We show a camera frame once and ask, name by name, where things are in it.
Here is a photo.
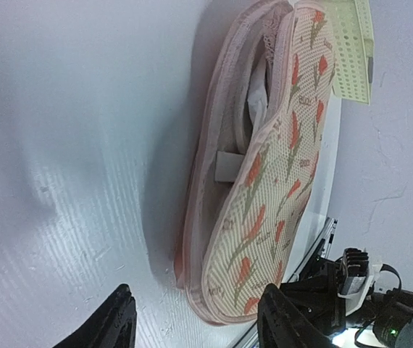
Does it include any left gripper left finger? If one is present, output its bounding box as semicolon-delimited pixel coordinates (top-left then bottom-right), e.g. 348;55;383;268
55;283;137;348

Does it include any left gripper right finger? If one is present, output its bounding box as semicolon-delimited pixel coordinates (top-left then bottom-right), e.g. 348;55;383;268
257;283;333;348

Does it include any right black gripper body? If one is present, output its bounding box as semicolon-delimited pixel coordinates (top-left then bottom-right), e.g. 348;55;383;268
280;260;346;337

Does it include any floral mesh laundry bag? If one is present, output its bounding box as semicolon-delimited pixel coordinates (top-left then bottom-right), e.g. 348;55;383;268
175;1;337;326

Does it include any white satin bra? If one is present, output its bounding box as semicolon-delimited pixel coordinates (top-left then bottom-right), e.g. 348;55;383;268
246;55;268;133

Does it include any pink bra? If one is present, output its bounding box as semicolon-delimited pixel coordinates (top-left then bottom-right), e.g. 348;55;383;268
262;5;292;67

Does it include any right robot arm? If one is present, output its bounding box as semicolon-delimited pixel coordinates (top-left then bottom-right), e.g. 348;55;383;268
280;253;413;347

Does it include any pale green perforated basket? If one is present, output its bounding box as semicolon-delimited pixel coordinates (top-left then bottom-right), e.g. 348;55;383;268
322;0;375;104

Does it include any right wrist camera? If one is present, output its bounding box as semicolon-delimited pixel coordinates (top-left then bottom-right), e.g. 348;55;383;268
338;248;381;303

